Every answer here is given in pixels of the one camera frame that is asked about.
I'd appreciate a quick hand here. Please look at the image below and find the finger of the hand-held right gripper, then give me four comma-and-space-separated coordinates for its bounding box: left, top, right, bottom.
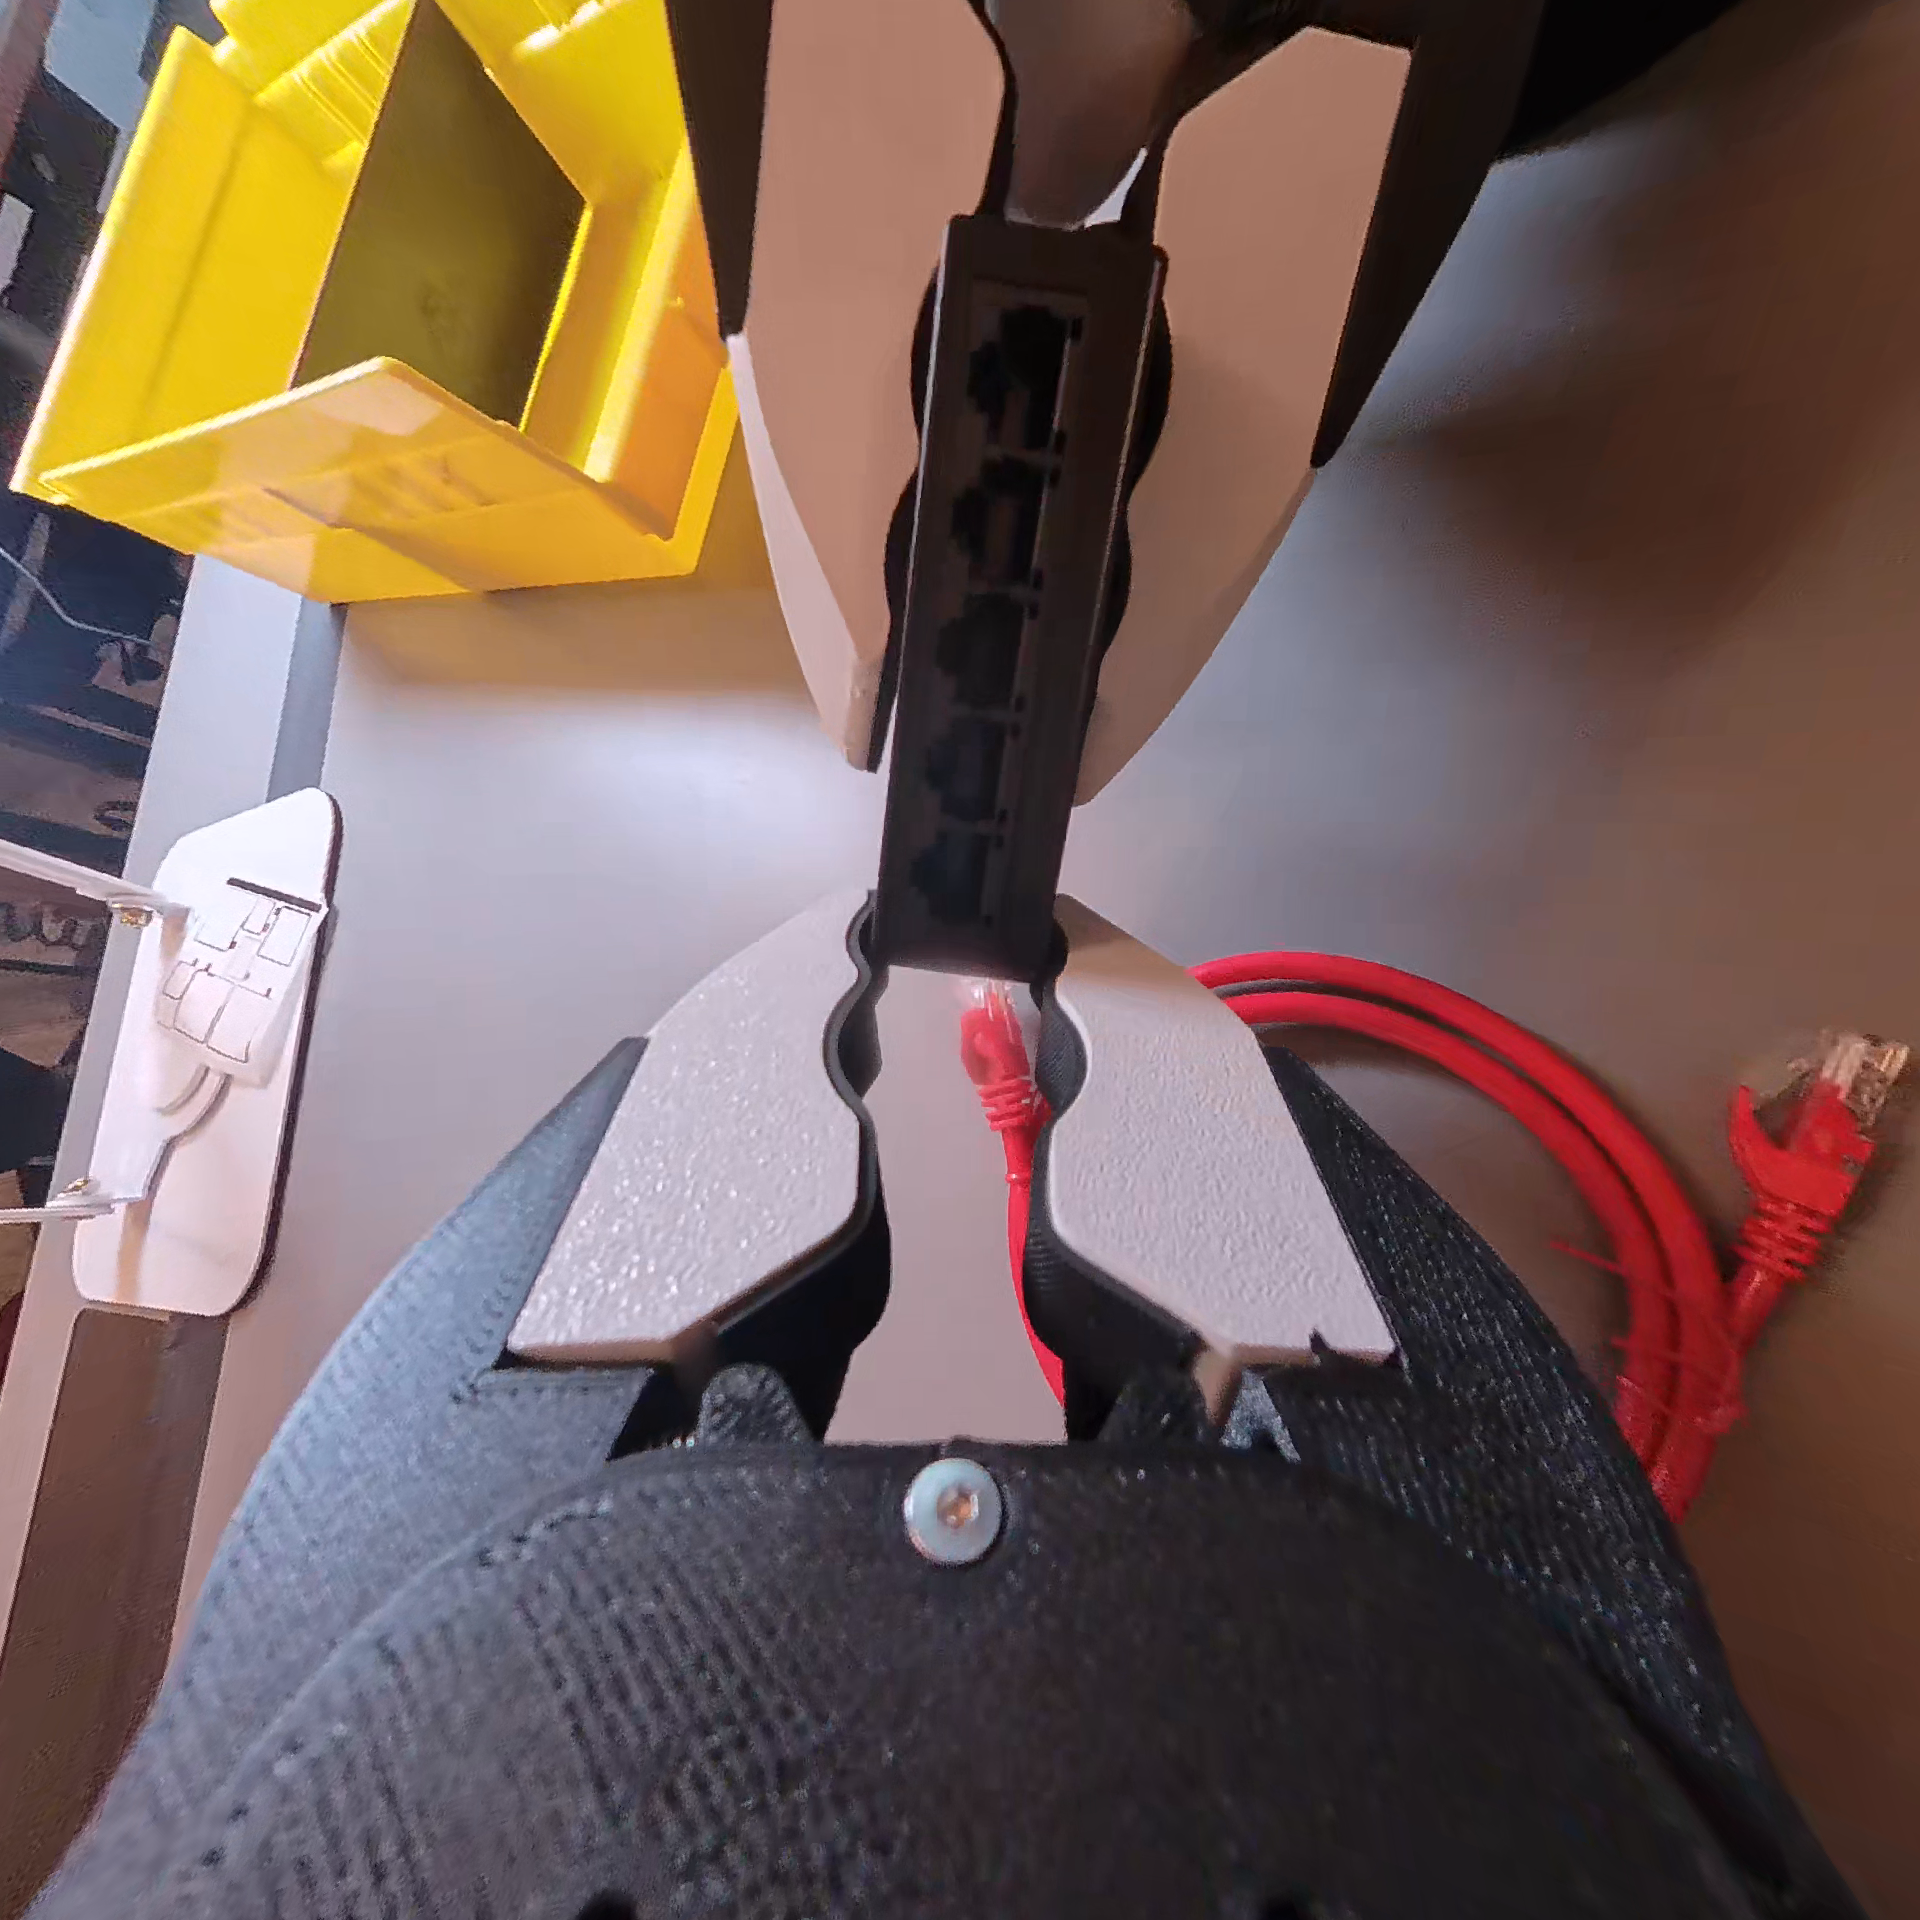
728, 0, 1003, 777
1081, 50, 1414, 798

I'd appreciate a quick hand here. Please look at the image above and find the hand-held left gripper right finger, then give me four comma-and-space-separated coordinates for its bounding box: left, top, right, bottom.
1038, 898, 1404, 1370

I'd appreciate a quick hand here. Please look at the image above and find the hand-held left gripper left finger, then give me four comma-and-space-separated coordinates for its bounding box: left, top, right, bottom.
508, 891, 884, 1370

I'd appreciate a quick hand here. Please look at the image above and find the black network switch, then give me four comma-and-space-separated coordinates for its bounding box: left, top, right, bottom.
873, 213, 1171, 980

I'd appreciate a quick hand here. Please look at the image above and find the red ethernet cable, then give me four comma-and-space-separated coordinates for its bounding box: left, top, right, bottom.
957, 951, 1917, 1527

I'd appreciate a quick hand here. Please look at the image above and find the yellow plastic bin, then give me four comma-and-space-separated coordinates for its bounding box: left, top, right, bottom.
8, 0, 753, 605

